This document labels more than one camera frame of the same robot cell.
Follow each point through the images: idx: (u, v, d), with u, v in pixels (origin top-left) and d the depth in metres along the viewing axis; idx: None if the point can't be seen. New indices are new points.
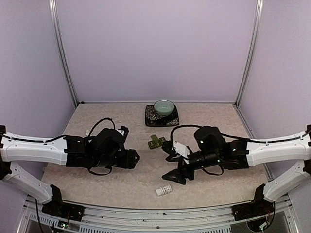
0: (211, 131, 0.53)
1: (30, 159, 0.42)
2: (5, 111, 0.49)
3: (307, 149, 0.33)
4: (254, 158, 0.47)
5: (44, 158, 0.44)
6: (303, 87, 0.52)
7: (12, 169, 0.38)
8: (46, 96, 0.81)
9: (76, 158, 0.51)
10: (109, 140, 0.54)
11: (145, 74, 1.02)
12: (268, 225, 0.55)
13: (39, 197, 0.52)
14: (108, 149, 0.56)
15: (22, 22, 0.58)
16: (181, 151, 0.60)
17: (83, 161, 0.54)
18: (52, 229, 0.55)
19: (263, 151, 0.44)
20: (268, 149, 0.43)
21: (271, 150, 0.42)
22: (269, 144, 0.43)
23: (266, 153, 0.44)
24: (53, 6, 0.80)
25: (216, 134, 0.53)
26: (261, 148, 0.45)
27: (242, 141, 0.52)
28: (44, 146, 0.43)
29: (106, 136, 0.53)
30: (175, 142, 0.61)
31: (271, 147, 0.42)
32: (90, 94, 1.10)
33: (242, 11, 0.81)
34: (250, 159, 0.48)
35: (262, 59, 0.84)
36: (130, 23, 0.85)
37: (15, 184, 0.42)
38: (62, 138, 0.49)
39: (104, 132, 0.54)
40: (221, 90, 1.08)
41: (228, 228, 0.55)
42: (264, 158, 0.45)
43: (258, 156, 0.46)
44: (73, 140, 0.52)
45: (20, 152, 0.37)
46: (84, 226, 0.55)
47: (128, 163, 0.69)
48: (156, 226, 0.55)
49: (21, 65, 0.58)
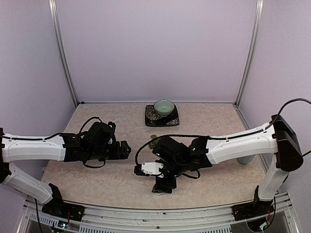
0: (163, 140, 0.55)
1: (29, 158, 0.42)
2: (5, 111, 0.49)
3: (272, 141, 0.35)
4: (214, 156, 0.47)
5: (44, 155, 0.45)
6: (303, 87, 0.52)
7: (11, 169, 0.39)
8: (46, 96, 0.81)
9: (73, 152, 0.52)
10: (100, 132, 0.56)
11: (145, 74, 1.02)
12: (268, 225, 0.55)
13: (40, 197, 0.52)
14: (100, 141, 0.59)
15: (22, 22, 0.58)
16: (151, 171, 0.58)
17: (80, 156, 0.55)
18: (53, 229, 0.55)
19: (224, 147, 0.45)
20: (230, 145, 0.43)
21: (234, 145, 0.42)
22: (230, 141, 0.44)
23: (228, 150, 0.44)
24: (53, 6, 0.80)
25: (167, 141, 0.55)
26: (220, 145, 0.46)
27: (203, 139, 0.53)
28: (43, 143, 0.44)
29: (97, 128, 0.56)
30: (143, 164, 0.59)
31: (233, 143, 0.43)
32: (90, 93, 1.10)
33: (242, 11, 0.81)
34: (210, 157, 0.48)
35: (262, 59, 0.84)
36: (130, 23, 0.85)
37: (15, 186, 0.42)
38: (59, 135, 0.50)
39: (95, 126, 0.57)
40: (221, 90, 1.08)
41: (228, 228, 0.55)
42: (224, 155, 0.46)
43: (218, 153, 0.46)
44: (69, 136, 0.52)
45: (21, 151, 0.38)
46: (84, 227, 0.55)
47: (120, 154, 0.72)
48: (156, 226, 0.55)
49: (21, 65, 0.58)
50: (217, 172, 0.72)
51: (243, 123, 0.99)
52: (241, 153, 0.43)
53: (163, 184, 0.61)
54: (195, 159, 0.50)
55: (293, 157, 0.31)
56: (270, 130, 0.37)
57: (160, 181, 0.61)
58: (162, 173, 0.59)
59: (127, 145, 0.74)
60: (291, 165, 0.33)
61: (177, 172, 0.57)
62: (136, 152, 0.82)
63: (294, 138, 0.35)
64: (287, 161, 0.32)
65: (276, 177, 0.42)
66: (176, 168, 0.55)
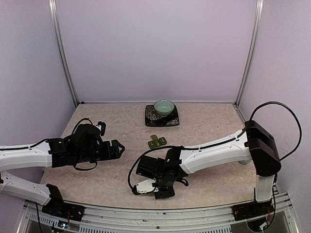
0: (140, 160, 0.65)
1: (19, 166, 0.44)
2: (5, 111, 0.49)
3: (244, 149, 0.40)
4: (191, 166, 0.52)
5: (33, 163, 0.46)
6: (303, 87, 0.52)
7: (4, 177, 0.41)
8: (47, 97, 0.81)
9: (60, 158, 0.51)
10: (85, 134, 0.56)
11: (145, 74, 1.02)
12: (268, 225, 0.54)
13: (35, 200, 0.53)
14: (86, 143, 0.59)
15: (22, 23, 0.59)
16: (146, 189, 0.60)
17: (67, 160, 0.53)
18: (52, 229, 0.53)
19: (197, 158, 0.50)
20: (204, 155, 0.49)
21: (208, 156, 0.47)
22: (201, 151, 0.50)
23: (202, 159, 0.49)
24: (53, 6, 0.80)
25: (143, 160, 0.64)
26: (193, 156, 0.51)
27: (176, 149, 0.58)
28: (29, 151, 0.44)
29: (82, 130, 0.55)
30: (137, 185, 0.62)
31: (206, 153, 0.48)
32: (90, 93, 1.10)
33: (241, 11, 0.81)
34: (187, 168, 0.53)
35: (262, 59, 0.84)
36: (130, 24, 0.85)
37: (10, 192, 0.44)
38: (45, 141, 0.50)
39: (79, 129, 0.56)
40: (222, 90, 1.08)
41: (228, 228, 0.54)
42: (199, 163, 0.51)
43: (193, 163, 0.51)
44: (55, 141, 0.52)
45: (5, 162, 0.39)
46: (84, 226, 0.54)
47: (110, 154, 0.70)
48: (156, 226, 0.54)
49: (21, 66, 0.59)
50: (216, 172, 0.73)
51: (243, 123, 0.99)
52: (215, 160, 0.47)
53: (161, 196, 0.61)
54: (171, 171, 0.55)
55: (267, 163, 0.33)
56: (243, 138, 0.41)
57: (156, 194, 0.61)
58: (156, 187, 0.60)
59: (117, 144, 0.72)
60: (268, 170, 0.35)
61: (164, 184, 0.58)
62: (136, 152, 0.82)
63: (271, 142, 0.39)
64: (262, 167, 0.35)
65: (264, 180, 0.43)
66: (161, 181, 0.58)
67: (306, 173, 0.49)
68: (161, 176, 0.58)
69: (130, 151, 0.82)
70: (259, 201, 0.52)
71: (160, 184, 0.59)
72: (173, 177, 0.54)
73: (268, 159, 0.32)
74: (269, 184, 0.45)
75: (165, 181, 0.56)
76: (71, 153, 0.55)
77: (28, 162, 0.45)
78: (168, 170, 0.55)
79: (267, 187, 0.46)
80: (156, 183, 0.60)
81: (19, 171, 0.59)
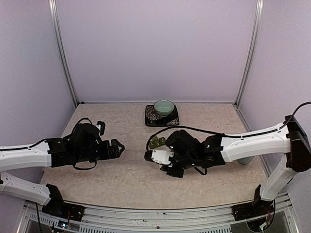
0: (175, 134, 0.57)
1: (18, 166, 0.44)
2: (4, 111, 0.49)
3: (285, 141, 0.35)
4: (229, 155, 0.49)
5: (32, 163, 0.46)
6: (303, 87, 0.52)
7: (4, 178, 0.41)
8: (47, 96, 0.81)
9: (59, 158, 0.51)
10: (84, 133, 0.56)
11: (145, 74, 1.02)
12: (268, 226, 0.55)
13: (36, 200, 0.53)
14: (85, 143, 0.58)
15: (22, 23, 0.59)
16: (161, 160, 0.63)
17: (66, 160, 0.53)
18: (53, 229, 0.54)
19: (238, 145, 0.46)
20: (246, 144, 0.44)
21: (250, 144, 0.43)
22: (243, 139, 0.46)
23: (243, 148, 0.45)
24: (53, 6, 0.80)
25: (183, 135, 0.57)
26: (235, 143, 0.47)
27: (218, 136, 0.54)
28: (28, 151, 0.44)
29: (81, 130, 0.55)
30: (154, 152, 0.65)
31: (248, 142, 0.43)
32: (90, 93, 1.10)
33: (241, 12, 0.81)
34: (225, 155, 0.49)
35: (262, 59, 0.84)
36: (130, 23, 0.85)
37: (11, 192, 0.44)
38: (44, 141, 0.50)
39: (77, 128, 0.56)
40: (222, 90, 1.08)
41: (228, 228, 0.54)
42: (240, 153, 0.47)
43: (233, 151, 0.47)
44: (54, 141, 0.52)
45: (3, 163, 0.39)
46: (84, 226, 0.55)
47: (110, 154, 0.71)
48: (156, 226, 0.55)
49: (21, 66, 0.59)
50: (216, 172, 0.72)
51: (243, 123, 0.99)
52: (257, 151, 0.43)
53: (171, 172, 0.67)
54: (209, 157, 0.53)
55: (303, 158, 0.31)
56: (285, 130, 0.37)
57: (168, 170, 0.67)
58: (171, 163, 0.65)
59: (116, 143, 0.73)
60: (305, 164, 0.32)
61: (184, 164, 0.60)
62: (137, 152, 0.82)
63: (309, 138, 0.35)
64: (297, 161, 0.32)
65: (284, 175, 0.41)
66: (184, 162, 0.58)
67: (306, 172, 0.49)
68: (192, 159, 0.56)
69: (130, 151, 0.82)
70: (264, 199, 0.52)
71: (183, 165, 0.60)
72: (207, 165, 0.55)
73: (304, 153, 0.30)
74: (283, 184, 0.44)
75: (196, 164, 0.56)
76: (70, 153, 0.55)
77: (28, 163, 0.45)
78: (209, 158, 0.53)
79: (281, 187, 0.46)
80: (181, 162, 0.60)
81: (19, 171, 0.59)
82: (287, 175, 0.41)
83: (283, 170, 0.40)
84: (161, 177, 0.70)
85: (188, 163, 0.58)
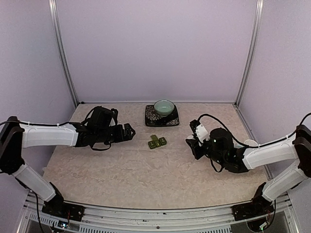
0: (224, 133, 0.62)
1: (50, 142, 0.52)
2: (5, 111, 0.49)
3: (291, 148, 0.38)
4: (250, 160, 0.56)
5: (60, 140, 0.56)
6: (303, 86, 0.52)
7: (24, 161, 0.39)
8: (47, 96, 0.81)
9: (83, 137, 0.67)
10: (101, 115, 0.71)
11: (145, 74, 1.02)
12: (268, 225, 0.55)
13: (40, 194, 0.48)
14: (102, 125, 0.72)
15: (22, 22, 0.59)
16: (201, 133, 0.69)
17: (89, 138, 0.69)
18: (53, 229, 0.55)
19: (258, 152, 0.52)
20: (263, 152, 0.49)
21: (264, 152, 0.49)
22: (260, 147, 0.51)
23: (260, 155, 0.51)
24: (53, 6, 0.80)
25: (230, 137, 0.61)
26: (254, 151, 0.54)
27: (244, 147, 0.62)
28: (60, 128, 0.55)
29: (98, 113, 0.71)
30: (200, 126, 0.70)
31: (264, 149, 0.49)
32: (90, 93, 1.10)
33: (241, 12, 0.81)
34: (247, 161, 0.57)
35: (262, 59, 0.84)
36: (130, 23, 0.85)
37: (26, 179, 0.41)
38: (68, 124, 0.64)
39: (95, 112, 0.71)
40: (222, 90, 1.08)
41: (228, 228, 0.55)
42: (258, 159, 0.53)
43: (253, 158, 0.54)
44: (78, 124, 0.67)
45: (44, 134, 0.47)
46: (84, 226, 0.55)
47: (123, 136, 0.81)
48: (156, 226, 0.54)
49: (21, 66, 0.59)
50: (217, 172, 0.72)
51: (243, 123, 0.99)
52: (272, 159, 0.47)
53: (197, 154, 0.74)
54: (235, 164, 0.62)
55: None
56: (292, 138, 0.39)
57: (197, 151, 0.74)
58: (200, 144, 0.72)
59: (129, 127, 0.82)
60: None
61: (211, 155, 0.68)
62: (137, 152, 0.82)
63: None
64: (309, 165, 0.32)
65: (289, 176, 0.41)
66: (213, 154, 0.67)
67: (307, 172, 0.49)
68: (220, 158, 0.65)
69: (130, 151, 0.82)
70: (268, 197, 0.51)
71: (210, 157, 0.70)
72: (228, 168, 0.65)
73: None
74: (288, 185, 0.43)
75: (221, 161, 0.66)
76: (92, 133, 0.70)
77: (57, 140, 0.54)
78: (236, 164, 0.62)
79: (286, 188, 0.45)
80: (211, 152, 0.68)
81: None
82: (298, 178, 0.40)
83: (292, 171, 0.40)
84: (161, 177, 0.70)
85: (216, 157, 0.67)
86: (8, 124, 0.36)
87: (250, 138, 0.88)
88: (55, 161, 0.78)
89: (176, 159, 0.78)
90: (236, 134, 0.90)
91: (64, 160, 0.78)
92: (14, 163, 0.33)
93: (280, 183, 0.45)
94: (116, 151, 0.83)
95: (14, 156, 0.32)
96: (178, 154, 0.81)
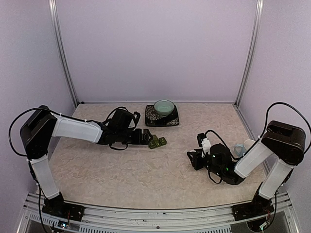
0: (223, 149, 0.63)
1: (74, 136, 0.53)
2: (5, 112, 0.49)
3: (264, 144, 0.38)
4: (241, 172, 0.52)
5: (83, 134, 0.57)
6: (303, 86, 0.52)
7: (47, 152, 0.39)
8: (47, 96, 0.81)
9: (106, 135, 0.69)
10: (123, 115, 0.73)
11: (145, 74, 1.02)
12: (268, 225, 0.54)
13: (45, 190, 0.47)
14: (123, 124, 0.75)
15: (22, 22, 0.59)
16: (206, 145, 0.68)
17: (110, 137, 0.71)
18: (52, 229, 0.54)
19: (241, 160, 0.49)
20: (244, 157, 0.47)
21: (247, 158, 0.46)
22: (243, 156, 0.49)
23: (243, 161, 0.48)
24: (53, 6, 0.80)
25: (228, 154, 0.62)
26: (239, 161, 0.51)
27: None
28: (86, 124, 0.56)
29: (121, 113, 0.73)
30: (204, 140, 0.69)
31: (244, 156, 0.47)
32: (90, 93, 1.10)
33: (241, 12, 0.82)
34: (239, 173, 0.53)
35: (262, 58, 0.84)
36: (130, 23, 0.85)
37: (42, 170, 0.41)
38: (93, 122, 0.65)
39: (117, 112, 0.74)
40: (222, 90, 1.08)
41: (228, 228, 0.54)
42: (248, 168, 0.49)
43: (242, 168, 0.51)
44: (102, 123, 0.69)
45: (69, 127, 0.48)
46: (84, 227, 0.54)
47: (141, 140, 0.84)
48: (156, 226, 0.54)
49: (21, 66, 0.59)
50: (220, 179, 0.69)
51: (243, 123, 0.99)
52: (256, 162, 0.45)
53: (198, 167, 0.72)
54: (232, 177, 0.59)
55: (288, 151, 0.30)
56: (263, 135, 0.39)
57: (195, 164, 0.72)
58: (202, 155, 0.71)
59: (147, 133, 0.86)
60: (291, 157, 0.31)
61: (211, 167, 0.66)
62: (136, 152, 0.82)
63: (299, 134, 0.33)
64: (287, 156, 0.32)
65: (278, 171, 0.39)
66: (212, 166, 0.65)
67: (306, 171, 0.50)
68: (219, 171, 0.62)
69: (130, 151, 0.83)
70: (267, 196, 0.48)
71: (209, 169, 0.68)
72: (226, 180, 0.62)
73: (284, 146, 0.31)
74: (280, 180, 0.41)
75: (219, 174, 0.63)
76: (113, 132, 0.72)
77: (81, 134, 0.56)
78: (233, 177, 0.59)
79: (279, 182, 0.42)
80: (210, 165, 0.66)
81: (20, 171, 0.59)
82: (284, 170, 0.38)
83: (276, 163, 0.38)
84: (161, 177, 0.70)
85: (215, 169, 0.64)
86: (42, 111, 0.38)
87: (250, 138, 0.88)
88: (55, 161, 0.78)
89: (176, 159, 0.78)
90: (236, 134, 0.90)
91: (64, 161, 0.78)
92: (41, 149, 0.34)
93: (271, 179, 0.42)
94: (116, 151, 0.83)
95: (43, 142, 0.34)
96: (178, 154, 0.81)
